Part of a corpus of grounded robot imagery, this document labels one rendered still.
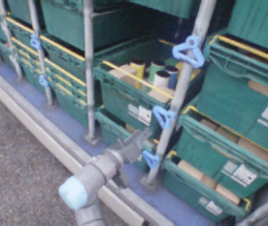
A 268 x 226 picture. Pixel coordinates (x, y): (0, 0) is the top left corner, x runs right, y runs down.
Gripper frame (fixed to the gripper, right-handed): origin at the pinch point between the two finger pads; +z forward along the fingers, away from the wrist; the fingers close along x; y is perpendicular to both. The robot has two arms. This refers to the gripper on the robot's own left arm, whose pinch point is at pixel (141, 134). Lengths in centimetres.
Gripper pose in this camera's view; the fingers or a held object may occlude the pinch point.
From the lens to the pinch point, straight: 67.7
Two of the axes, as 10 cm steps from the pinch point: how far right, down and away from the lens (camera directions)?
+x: -6.1, 2.1, 7.7
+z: 6.3, -4.7, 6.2
